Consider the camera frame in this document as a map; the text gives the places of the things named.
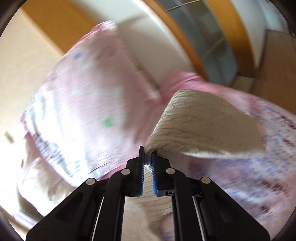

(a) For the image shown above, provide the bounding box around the beige cable-knit sweater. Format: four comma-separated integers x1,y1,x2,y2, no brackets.
145,89,265,170

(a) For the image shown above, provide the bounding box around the pink floral bed sheet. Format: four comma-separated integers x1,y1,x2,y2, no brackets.
103,70,295,237

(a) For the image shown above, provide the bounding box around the pink floral pillow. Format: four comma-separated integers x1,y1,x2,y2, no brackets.
22,21,162,186

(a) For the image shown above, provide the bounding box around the orange wooden door frame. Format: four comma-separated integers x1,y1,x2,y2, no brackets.
145,1,256,86

